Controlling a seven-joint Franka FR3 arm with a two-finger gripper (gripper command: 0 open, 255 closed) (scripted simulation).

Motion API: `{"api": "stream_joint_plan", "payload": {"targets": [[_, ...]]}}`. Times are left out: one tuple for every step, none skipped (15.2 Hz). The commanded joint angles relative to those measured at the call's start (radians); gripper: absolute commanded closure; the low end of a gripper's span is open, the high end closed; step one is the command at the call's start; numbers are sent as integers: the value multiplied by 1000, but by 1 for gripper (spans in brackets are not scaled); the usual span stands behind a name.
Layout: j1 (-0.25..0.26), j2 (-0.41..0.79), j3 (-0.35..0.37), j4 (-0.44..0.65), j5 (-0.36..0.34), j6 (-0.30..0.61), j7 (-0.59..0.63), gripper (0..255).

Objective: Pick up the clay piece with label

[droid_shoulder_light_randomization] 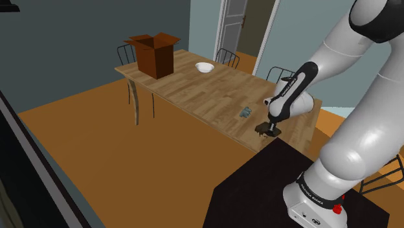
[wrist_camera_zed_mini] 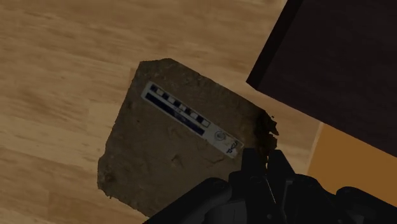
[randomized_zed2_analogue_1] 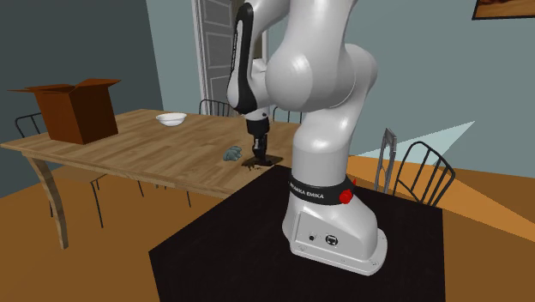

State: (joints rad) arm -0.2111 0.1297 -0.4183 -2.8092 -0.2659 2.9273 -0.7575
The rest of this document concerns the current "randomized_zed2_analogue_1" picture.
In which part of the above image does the black metal chair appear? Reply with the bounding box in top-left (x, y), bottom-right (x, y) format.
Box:
top-left (391, 141), bottom-right (457, 208)
top-left (14, 111), bottom-right (106, 230)
top-left (197, 98), bottom-right (237, 118)
top-left (271, 106), bottom-right (304, 124)

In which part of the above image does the blue-grey crumpled cloth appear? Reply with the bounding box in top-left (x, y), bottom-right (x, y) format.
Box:
top-left (222, 144), bottom-right (243, 162)

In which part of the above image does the grey panelled door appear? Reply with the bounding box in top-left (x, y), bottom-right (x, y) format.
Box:
top-left (191, 0), bottom-right (269, 117)

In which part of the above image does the white bowl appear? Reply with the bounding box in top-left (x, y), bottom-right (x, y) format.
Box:
top-left (155, 112), bottom-right (189, 128)

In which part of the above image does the wooden dining table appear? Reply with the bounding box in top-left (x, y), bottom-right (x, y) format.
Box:
top-left (0, 108), bottom-right (303, 251)

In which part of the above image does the black robot stand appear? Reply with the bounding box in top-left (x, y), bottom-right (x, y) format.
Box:
top-left (147, 164), bottom-right (447, 302)

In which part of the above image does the brown cardboard box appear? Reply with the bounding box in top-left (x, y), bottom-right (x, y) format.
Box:
top-left (7, 77), bottom-right (123, 146)

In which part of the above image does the grey metal folding frame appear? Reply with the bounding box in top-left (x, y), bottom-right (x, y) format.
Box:
top-left (373, 127), bottom-right (399, 196)

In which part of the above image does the framed wall picture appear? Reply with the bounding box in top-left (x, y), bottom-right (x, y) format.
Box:
top-left (472, 0), bottom-right (535, 21)

